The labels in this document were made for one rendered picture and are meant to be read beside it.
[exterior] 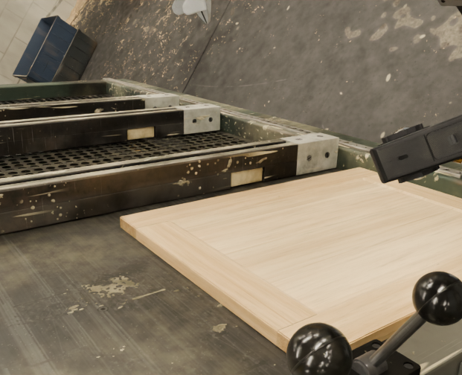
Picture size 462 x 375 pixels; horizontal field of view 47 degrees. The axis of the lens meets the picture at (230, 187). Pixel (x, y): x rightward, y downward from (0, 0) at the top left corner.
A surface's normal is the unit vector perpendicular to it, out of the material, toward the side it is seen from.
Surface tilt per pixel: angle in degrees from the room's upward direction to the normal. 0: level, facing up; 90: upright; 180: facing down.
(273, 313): 57
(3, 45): 90
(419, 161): 35
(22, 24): 90
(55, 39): 90
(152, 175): 90
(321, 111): 0
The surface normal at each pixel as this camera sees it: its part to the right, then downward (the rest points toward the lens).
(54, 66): 0.63, 0.18
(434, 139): -0.61, 0.22
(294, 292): 0.03, -0.95
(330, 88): -0.66, -0.38
